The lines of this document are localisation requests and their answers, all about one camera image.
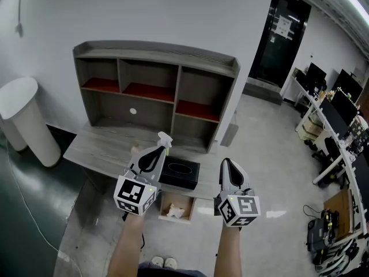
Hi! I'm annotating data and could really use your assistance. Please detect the grey wooden desk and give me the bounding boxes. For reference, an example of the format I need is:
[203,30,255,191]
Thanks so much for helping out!
[62,122,229,201]

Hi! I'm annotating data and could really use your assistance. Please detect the black office chair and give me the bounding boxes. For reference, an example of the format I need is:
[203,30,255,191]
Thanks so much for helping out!
[303,137,341,167]

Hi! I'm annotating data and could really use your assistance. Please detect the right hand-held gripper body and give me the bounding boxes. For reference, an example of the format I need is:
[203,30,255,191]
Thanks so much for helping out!
[213,186,261,229]

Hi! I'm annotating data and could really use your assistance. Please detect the black double door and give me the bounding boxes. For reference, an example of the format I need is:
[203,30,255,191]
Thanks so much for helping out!
[248,0,312,88]

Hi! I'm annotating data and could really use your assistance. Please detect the pile of white black parts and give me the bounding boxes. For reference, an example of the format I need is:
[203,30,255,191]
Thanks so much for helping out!
[313,237,362,274]

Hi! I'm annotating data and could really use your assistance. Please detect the white spray bottle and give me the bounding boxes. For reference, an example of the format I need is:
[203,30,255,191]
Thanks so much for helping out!
[156,131,174,157]

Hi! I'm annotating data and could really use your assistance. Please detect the person's black shorts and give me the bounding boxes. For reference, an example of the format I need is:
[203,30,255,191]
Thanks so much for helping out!
[137,262,208,277]

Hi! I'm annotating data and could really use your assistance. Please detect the black monitor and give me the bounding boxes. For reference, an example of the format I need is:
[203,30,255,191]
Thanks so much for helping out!
[306,62,327,92]
[319,98,348,140]
[329,89,359,127]
[334,69,364,104]

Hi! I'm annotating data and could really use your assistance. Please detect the white floor cable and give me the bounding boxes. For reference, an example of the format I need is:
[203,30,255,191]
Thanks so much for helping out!
[5,142,84,277]

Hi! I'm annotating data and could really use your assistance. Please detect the wooden desk drawer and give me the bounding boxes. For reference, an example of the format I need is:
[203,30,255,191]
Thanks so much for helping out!
[157,191,197,224]

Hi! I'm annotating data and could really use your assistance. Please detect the black tissue box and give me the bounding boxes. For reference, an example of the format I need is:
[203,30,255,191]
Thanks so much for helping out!
[158,155,201,191]

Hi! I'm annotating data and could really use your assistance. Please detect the black equipment case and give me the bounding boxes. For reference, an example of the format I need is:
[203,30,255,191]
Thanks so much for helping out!
[305,209,337,253]

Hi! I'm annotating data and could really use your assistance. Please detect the grey wooden shelf hutch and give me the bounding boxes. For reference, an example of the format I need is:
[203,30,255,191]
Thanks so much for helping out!
[72,40,241,155]

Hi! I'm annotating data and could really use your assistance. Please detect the white paper notice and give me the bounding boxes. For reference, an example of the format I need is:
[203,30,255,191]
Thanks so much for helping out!
[273,14,296,40]

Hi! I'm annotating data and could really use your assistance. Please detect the patterned dark board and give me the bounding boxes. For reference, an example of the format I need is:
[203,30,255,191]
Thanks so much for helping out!
[345,117,369,150]

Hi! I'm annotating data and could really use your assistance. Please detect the grey wall cable with socket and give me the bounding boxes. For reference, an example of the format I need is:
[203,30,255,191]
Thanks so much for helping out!
[14,0,26,38]

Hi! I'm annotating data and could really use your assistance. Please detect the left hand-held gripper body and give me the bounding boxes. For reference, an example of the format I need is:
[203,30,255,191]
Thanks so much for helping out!
[112,166,162,217]

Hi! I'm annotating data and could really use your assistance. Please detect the long white desk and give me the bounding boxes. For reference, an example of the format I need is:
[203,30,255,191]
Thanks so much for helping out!
[288,74,369,239]

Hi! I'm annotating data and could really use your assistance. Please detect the cardboard boxes under desk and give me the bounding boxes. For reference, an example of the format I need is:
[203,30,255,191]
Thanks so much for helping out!
[298,115,324,141]

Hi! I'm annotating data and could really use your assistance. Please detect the white tissue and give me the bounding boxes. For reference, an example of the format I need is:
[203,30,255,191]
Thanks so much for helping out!
[166,203,186,219]

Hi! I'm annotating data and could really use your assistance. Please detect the brown cardboard sheet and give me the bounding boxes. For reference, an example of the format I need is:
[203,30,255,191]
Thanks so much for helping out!
[323,189,356,241]

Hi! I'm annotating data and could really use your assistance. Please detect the grey leaning panel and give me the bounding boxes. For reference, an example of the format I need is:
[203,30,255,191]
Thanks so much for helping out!
[220,112,240,148]

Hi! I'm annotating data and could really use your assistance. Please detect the person's right forearm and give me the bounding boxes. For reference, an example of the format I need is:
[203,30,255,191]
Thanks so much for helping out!
[214,226,242,277]

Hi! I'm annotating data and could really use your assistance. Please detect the white curved counter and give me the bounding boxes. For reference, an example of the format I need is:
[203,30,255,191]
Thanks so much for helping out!
[0,76,62,169]

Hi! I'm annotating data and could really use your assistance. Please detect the person's left forearm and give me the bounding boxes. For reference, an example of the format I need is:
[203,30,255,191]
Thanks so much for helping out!
[107,213,145,277]

